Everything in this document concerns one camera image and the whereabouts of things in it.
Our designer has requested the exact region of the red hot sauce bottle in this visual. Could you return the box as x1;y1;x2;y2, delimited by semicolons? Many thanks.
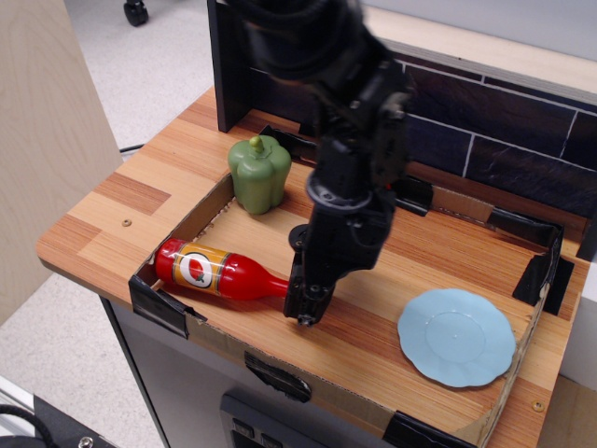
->
154;238;288;301

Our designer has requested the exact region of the green toy bell pepper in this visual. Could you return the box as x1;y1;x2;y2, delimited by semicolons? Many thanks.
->
228;135;292;215

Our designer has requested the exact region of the light blue plastic plate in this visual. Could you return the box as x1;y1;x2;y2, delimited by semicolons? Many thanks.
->
396;288;516;388

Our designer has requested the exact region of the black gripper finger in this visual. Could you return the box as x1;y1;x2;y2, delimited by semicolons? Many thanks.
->
284;251;348;327

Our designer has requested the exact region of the dark tile backsplash panel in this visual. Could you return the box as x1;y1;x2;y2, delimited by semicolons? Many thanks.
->
208;1;596;260

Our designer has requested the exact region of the light wooden board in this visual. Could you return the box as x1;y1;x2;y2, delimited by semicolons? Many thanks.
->
1;1;122;321

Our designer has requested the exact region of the black caster wheel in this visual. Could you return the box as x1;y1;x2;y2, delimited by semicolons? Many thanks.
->
123;0;149;27

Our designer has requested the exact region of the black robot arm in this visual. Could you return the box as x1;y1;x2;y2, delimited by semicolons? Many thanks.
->
231;1;411;326

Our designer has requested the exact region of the black equipment with cable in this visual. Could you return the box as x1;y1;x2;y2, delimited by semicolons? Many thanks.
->
1;396;115;448

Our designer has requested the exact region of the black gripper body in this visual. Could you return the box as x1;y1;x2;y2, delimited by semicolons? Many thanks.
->
289;174;396;275

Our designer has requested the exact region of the grey cabinet under table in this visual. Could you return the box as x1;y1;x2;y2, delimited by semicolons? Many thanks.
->
102;300;385;447

